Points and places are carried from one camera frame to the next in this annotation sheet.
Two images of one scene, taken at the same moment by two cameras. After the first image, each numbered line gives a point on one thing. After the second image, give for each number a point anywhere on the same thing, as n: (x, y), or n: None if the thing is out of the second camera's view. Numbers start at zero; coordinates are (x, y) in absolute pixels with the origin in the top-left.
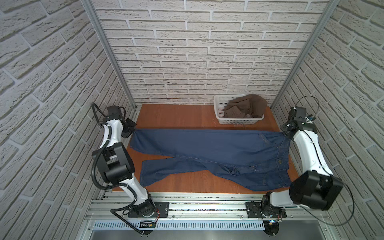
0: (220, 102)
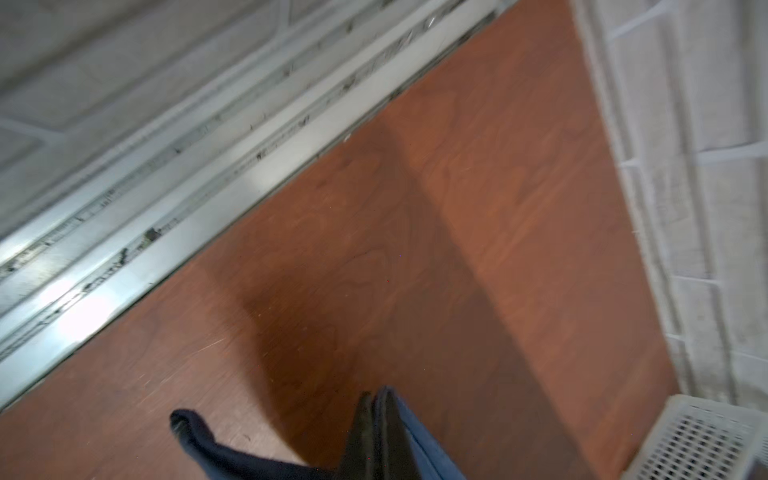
0: (696, 439)
